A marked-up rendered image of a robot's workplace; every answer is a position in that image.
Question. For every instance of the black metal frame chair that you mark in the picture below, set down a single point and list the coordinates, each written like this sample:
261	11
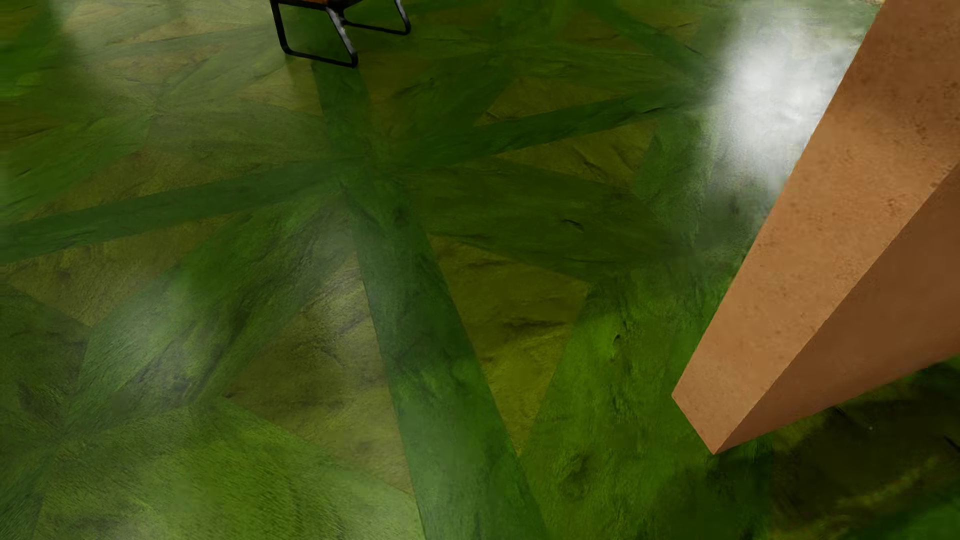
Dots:
343	34

